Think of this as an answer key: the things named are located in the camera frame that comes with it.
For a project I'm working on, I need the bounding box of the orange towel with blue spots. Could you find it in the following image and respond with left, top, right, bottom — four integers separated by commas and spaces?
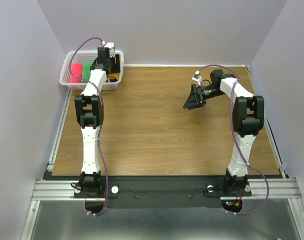
109, 73, 120, 79

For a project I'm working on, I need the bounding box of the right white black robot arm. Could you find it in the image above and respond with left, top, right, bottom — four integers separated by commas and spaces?
183, 69, 264, 195

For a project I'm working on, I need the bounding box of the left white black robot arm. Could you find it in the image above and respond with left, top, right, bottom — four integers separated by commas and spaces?
74, 43, 117, 197

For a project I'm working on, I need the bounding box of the white plastic basket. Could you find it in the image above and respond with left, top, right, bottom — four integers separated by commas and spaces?
59, 50, 124, 91

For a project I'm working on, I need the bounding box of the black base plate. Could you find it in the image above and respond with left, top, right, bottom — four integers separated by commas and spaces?
33, 176, 293, 209

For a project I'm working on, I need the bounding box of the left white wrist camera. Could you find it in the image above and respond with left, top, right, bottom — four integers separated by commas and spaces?
101, 40, 115, 58

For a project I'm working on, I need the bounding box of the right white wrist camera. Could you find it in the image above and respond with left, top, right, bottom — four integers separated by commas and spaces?
192, 70, 203, 86

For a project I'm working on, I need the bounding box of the pink microfiber towel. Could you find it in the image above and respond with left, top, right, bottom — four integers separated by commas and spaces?
69, 63, 82, 84

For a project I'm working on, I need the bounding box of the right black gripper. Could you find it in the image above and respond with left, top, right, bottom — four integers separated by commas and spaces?
183, 83, 225, 110

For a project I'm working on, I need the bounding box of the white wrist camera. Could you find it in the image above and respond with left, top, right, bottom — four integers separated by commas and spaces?
192, 70, 203, 86
101, 40, 115, 58

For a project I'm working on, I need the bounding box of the green rolled towel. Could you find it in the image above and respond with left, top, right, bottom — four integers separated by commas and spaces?
81, 62, 92, 83

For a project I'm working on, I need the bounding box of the aluminium frame rail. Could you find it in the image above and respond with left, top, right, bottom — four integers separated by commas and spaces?
32, 177, 302, 202

